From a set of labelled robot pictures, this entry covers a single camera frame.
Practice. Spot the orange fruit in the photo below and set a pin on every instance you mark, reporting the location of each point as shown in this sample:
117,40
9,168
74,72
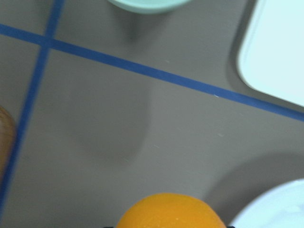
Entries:
170,210

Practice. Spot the cream bear tray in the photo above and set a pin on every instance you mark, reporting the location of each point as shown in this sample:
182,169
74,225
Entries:
271,55

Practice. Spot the green bowl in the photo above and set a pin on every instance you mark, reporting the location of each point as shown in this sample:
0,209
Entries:
149,6

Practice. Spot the wooden cutting board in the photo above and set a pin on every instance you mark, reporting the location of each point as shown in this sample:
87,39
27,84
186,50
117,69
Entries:
7,138

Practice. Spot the white round plate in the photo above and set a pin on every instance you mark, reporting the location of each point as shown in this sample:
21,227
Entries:
279,207

